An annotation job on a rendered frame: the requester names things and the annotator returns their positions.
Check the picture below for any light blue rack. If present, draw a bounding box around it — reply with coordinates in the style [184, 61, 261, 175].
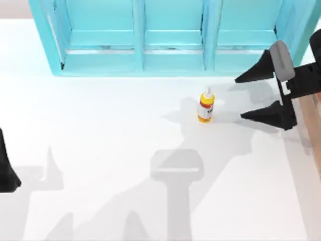
[28, 0, 317, 78]

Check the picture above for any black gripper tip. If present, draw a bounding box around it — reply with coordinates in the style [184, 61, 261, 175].
[0, 128, 22, 194]

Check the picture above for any yellow and white bottle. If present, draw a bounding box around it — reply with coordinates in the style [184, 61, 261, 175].
[197, 86, 216, 124]

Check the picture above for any pale grey rounded box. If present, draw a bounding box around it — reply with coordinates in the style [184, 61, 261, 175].
[269, 41, 296, 82]

